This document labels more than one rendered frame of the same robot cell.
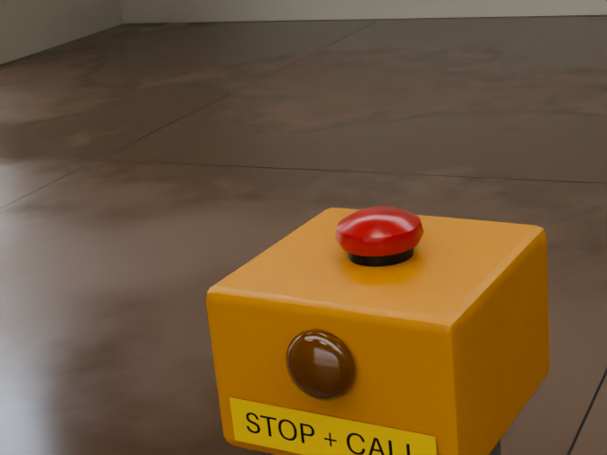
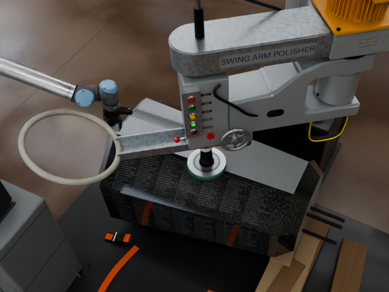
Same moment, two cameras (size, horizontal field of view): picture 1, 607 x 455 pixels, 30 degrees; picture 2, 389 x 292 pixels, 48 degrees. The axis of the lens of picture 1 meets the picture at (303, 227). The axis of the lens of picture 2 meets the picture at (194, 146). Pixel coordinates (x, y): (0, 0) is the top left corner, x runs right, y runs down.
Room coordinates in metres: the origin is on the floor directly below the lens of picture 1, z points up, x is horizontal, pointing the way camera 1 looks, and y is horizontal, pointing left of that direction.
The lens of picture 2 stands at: (-1.55, -2.00, 2.78)
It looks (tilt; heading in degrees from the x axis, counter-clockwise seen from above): 49 degrees down; 3
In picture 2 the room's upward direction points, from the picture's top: 5 degrees counter-clockwise
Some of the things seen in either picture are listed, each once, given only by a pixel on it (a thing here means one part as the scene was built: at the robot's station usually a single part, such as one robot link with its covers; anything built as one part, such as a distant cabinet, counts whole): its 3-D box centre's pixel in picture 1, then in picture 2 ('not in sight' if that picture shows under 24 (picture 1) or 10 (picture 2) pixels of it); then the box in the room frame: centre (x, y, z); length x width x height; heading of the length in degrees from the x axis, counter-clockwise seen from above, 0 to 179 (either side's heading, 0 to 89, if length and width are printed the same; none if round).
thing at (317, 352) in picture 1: (320, 365); not in sight; (0.43, 0.00, 1.05); 0.03 x 0.02 x 0.03; 59
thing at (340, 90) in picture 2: not in sight; (337, 78); (0.06, -2.63, 1.39); 0.19 x 0.19 x 0.20
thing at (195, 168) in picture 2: not in sight; (206, 161); (-0.05, -1.98, 0.92); 0.21 x 0.21 x 0.01
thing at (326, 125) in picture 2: not in sight; (294, 126); (0.71, -2.65, 0.37); 0.66 x 0.66 x 0.74; 59
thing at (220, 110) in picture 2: not in sight; (220, 100); (-0.04, -2.06, 1.36); 0.36 x 0.22 x 0.45; 99
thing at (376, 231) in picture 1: (379, 233); not in sight; (0.48, -0.03, 1.09); 0.04 x 0.04 x 0.02
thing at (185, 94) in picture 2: not in sight; (192, 114); (-0.17, -1.93, 1.41); 0.08 x 0.03 x 0.28; 99
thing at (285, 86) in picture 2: not in sight; (283, 94); (0.00, -2.37, 1.35); 0.74 x 0.23 x 0.49; 99
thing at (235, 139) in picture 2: not in sight; (233, 134); (-0.15, -2.12, 1.24); 0.15 x 0.10 x 0.15; 99
